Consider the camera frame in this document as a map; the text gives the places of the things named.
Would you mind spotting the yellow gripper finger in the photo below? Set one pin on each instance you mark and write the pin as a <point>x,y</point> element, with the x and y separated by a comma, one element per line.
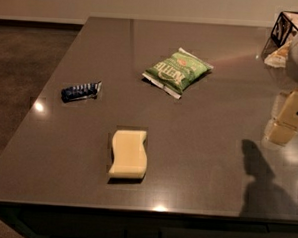
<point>283,124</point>

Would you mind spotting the yellow sponge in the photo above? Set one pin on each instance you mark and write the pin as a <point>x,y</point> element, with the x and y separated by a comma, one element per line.
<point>130,159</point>

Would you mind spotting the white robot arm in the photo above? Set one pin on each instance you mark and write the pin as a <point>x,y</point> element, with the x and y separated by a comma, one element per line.
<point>291,70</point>

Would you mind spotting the blue rxbar blueberry wrapper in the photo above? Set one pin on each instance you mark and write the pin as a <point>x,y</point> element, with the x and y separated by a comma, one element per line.
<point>82,91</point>

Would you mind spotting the pale snack packet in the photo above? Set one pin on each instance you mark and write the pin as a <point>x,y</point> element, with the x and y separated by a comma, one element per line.
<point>277,58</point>

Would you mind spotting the green chip bag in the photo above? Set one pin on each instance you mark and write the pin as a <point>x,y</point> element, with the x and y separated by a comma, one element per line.
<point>176,73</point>

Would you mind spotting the black wire basket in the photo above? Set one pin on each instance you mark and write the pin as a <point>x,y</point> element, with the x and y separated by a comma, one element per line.
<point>285,27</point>

